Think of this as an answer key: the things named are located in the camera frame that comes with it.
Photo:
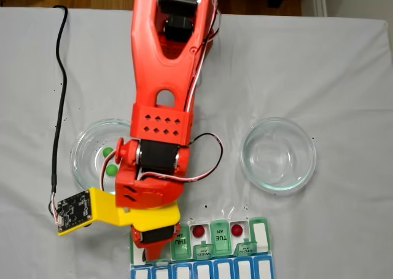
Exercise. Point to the camera board on yellow mount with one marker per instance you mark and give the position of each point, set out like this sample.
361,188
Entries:
73,211

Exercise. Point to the green ball pill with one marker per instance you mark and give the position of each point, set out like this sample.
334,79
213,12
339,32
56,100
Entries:
111,169
107,151

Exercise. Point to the weekly pill organizer box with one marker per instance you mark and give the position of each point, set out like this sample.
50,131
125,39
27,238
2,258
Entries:
199,269

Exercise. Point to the white tablecloth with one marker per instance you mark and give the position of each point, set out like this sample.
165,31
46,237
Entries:
307,76

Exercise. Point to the glass bowl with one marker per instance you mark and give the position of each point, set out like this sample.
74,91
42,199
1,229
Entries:
83,168
294,174

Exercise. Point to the red ball pill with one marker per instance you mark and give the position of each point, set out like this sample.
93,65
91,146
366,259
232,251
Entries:
198,230
236,230

